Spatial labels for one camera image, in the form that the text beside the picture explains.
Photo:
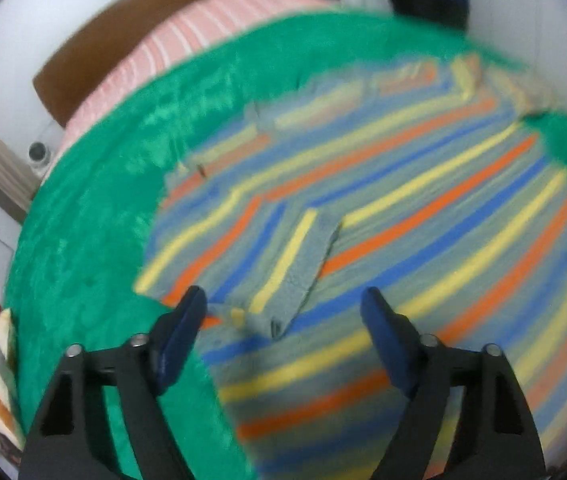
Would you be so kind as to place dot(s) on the green blanket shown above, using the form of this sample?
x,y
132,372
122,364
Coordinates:
x,y
113,210

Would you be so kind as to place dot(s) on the wooden headboard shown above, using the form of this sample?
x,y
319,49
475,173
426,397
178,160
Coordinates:
x,y
113,25

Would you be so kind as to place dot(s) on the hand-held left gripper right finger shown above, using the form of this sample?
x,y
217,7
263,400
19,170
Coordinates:
x,y
386,345

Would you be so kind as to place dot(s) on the striped knit sweater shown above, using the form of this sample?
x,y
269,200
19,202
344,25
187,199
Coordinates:
x,y
413,185

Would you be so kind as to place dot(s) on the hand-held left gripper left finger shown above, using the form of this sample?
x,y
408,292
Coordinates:
x,y
181,340

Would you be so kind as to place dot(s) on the pink striped bed sheet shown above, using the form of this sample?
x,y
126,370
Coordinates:
x,y
188,30

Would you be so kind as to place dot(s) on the white security camera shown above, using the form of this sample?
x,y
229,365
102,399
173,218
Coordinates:
x,y
38,154

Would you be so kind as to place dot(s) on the orange white striped folded cloth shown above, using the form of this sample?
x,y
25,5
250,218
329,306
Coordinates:
x,y
6,385

